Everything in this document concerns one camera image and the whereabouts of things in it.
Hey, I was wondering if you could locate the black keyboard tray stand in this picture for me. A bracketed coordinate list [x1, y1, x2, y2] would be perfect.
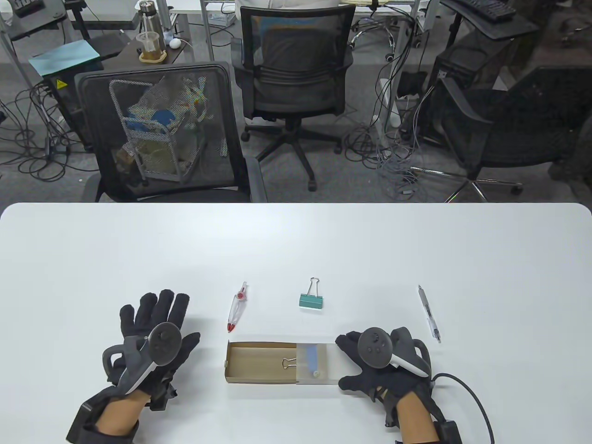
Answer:
[439, 0, 541, 40]

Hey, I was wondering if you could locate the person's right hand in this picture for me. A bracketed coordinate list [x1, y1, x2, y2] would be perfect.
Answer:
[335, 327, 442, 428]

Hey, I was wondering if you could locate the black mesh armless chair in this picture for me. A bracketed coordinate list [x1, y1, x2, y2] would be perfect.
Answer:
[74, 62, 268, 203]

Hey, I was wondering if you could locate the person's left hand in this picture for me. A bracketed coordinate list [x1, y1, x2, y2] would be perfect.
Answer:
[111, 290, 201, 411]

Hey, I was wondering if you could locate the black wrist camera strap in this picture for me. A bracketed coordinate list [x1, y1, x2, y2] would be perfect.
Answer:
[66, 388, 140, 444]
[416, 384, 463, 444]

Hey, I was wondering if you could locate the clear plastic cup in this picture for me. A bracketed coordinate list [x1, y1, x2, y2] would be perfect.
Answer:
[136, 31, 162, 61]

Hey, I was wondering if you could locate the person's left forearm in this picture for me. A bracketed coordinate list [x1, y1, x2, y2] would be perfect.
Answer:
[95, 391, 153, 435]

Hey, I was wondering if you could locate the black chair chrome base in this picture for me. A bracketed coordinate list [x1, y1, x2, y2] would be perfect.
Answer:
[412, 65, 592, 203]

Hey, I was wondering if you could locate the teal paper folder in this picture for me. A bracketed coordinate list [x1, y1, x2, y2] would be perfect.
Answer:
[29, 39, 101, 77]

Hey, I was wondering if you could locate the blue binder clip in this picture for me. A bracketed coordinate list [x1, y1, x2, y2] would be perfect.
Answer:
[281, 343, 321, 376]

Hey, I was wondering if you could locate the dark brown desk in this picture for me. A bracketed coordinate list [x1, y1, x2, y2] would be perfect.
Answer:
[95, 13, 190, 65]

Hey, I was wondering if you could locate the black floor cable tangle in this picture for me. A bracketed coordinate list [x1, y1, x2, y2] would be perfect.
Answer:
[0, 86, 100, 182]

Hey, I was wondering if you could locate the black cabinet yellow label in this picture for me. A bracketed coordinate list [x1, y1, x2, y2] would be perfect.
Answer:
[44, 69, 105, 151]

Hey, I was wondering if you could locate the person's right forearm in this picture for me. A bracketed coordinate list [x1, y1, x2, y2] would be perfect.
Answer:
[395, 393, 440, 444]

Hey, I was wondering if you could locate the steel water bottle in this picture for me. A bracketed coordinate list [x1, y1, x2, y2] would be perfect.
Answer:
[139, 1, 162, 49]

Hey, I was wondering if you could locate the black equipment stand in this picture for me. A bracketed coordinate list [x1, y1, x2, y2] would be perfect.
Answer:
[0, 0, 68, 40]

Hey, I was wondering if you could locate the black keyboard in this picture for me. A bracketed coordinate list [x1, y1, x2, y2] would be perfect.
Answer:
[456, 0, 516, 23]

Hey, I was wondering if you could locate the black computer tower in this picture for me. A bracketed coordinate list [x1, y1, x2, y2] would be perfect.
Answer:
[430, 44, 514, 148]

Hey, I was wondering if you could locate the black swivel office chair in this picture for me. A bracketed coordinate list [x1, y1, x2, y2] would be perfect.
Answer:
[230, 6, 356, 192]

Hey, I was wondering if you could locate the green binder clip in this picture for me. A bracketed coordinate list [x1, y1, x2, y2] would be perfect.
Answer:
[299, 277, 324, 309]

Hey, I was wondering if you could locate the white wire mesh cart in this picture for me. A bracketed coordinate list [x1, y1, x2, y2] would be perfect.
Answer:
[109, 76, 209, 183]

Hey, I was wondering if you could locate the thick black wrist cable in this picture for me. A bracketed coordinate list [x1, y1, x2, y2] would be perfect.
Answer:
[430, 372, 495, 444]

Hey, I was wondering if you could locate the clear silver gel pen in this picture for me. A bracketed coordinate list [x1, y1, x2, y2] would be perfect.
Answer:
[418, 284, 441, 344]

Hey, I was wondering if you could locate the grey floor cable tangle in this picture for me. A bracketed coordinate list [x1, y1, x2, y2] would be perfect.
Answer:
[345, 83, 433, 197]

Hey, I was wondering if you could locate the grey tracking controller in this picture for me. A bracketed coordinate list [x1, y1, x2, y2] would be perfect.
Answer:
[358, 327, 433, 377]
[102, 322, 182, 395]

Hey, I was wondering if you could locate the cardboard sliding pencil box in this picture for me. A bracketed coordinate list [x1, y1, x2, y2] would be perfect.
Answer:
[224, 335, 352, 385]

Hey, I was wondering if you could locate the white red-tipped correction pen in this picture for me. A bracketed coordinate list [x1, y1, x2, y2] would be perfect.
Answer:
[227, 281, 248, 333]

